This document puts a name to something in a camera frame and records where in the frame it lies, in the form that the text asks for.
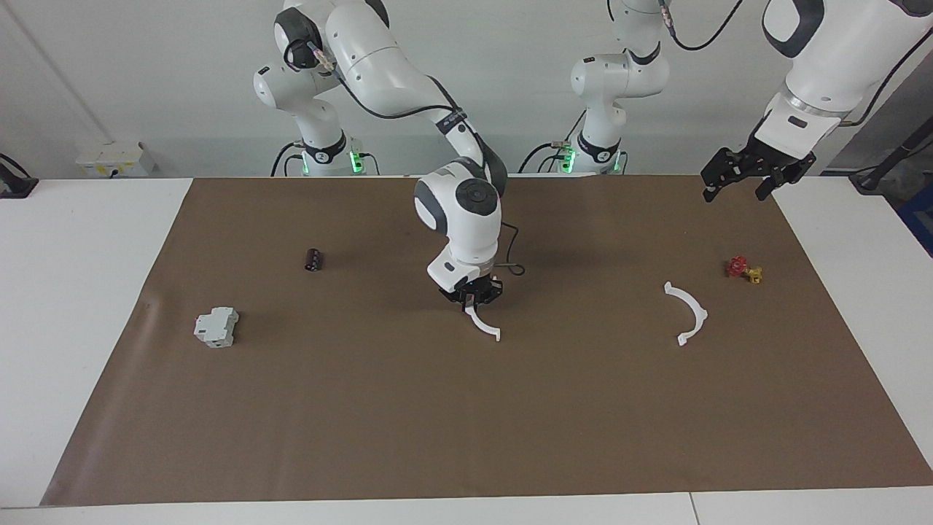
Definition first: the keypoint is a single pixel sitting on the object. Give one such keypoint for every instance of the black tripod stand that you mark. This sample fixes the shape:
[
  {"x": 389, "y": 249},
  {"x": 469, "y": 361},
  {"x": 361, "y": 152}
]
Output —
[{"x": 885, "y": 164}]

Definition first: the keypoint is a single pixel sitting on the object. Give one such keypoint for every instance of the white wall socket box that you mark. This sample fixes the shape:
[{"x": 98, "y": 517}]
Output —
[{"x": 113, "y": 159}]

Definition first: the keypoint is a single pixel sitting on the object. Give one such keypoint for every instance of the blue box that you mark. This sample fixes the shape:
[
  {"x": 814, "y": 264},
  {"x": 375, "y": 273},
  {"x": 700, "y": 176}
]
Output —
[{"x": 920, "y": 219}]

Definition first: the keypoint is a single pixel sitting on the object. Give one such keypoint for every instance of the red and yellow valve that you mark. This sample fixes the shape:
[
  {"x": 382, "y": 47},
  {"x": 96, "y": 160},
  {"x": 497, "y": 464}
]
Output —
[{"x": 738, "y": 266}]

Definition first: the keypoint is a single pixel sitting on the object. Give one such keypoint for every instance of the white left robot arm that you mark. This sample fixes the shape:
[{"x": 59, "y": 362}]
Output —
[{"x": 831, "y": 65}]

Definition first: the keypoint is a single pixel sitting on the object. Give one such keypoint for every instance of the black clamp mount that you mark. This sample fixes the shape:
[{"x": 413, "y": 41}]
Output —
[{"x": 14, "y": 182}]

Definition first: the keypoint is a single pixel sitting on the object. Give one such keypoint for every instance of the brown table mat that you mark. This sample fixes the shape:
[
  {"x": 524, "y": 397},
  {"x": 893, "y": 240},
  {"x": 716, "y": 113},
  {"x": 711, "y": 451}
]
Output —
[{"x": 474, "y": 408}]

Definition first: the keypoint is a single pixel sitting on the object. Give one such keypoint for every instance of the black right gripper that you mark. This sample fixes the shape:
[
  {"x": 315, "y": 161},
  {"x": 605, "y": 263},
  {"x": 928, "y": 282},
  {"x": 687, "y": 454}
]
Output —
[{"x": 453, "y": 294}]

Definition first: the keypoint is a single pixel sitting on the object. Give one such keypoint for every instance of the white circuit breaker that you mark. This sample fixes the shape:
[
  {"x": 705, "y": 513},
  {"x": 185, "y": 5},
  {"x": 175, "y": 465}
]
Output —
[{"x": 216, "y": 328}]

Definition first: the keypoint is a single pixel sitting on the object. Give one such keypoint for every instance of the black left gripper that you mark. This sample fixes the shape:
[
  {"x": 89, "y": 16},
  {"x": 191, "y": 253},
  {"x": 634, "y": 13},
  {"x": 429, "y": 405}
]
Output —
[{"x": 751, "y": 164}]

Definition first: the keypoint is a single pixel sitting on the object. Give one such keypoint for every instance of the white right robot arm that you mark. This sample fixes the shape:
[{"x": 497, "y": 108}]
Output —
[{"x": 466, "y": 233}]

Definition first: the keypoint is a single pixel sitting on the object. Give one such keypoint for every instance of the black cylindrical capacitor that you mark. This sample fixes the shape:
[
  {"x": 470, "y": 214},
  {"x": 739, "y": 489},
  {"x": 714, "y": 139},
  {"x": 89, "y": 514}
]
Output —
[{"x": 314, "y": 259}]

